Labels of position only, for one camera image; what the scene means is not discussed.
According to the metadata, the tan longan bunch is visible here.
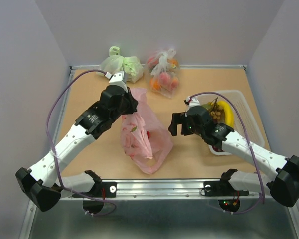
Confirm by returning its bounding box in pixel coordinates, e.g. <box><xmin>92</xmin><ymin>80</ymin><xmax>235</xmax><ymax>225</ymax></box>
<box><xmin>206</xmin><ymin>98</ymin><xmax>225</xmax><ymax>123</ymax></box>

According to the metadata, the yellow banana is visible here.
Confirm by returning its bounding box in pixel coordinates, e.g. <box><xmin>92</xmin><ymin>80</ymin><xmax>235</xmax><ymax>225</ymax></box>
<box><xmin>218</xmin><ymin>101</ymin><xmax>235</xmax><ymax>128</ymax></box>

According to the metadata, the dark red grape bunch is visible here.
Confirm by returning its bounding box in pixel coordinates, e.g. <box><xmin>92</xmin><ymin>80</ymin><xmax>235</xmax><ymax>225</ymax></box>
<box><xmin>212</xmin><ymin>147</ymin><xmax>224</xmax><ymax>153</ymax></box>

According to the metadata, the pink plastic bag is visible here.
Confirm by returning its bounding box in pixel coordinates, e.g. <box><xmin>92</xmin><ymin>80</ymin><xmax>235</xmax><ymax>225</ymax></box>
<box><xmin>120</xmin><ymin>88</ymin><xmax>173</xmax><ymax>174</ymax></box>

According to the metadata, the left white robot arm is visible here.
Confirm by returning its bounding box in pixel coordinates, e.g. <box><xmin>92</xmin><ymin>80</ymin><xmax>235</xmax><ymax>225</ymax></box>
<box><xmin>15</xmin><ymin>85</ymin><xmax>138</xmax><ymax>212</ymax></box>

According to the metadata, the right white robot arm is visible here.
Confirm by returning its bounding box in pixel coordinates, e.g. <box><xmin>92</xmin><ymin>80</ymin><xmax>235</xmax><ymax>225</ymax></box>
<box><xmin>168</xmin><ymin>106</ymin><xmax>299</xmax><ymax>207</ymax></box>

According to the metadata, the green plastic bag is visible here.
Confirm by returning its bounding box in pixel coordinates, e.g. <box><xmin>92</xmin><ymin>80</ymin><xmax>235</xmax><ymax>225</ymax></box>
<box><xmin>99</xmin><ymin>46</ymin><xmax>144</xmax><ymax>83</ymax></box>

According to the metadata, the clear plastic fruit bag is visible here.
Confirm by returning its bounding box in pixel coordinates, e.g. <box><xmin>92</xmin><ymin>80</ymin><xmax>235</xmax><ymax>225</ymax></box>
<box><xmin>145</xmin><ymin>48</ymin><xmax>180</xmax><ymax>98</ymax></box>

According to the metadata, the white plastic basket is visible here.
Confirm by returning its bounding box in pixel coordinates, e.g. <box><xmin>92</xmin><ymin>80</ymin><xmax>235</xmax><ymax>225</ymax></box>
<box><xmin>196</xmin><ymin>90</ymin><xmax>265</xmax><ymax>156</ymax></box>

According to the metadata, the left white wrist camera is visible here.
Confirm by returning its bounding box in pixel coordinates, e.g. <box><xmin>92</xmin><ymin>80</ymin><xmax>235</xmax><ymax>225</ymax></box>
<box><xmin>109</xmin><ymin>71</ymin><xmax>128</xmax><ymax>88</ymax></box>

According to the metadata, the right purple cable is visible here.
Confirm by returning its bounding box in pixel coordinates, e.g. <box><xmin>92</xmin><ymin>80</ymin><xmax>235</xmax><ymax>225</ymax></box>
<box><xmin>189</xmin><ymin>91</ymin><xmax>266</xmax><ymax>215</ymax></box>

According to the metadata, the purple cable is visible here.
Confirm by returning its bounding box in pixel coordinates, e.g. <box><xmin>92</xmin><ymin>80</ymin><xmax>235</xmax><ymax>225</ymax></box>
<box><xmin>189</xmin><ymin>91</ymin><xmax>266</xmax><ymax>215</ymax></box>
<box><xmin>45</xmin><ymin>69</ymin><xmax>117</xmax><ymax>217</ymax></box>

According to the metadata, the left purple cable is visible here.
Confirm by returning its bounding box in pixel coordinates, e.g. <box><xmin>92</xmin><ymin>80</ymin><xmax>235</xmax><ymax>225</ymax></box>
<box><xmin>45</xmin><ymin>69</ymin><xmax>117</xmax><ymax>217</ymax></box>

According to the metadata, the aluminium front rail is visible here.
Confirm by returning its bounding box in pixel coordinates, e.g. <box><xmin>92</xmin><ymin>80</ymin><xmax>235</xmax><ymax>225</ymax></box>
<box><xmin>52</xmin><ymin>176</ymin><xmax>257</xmax><ymax>200</ymax></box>

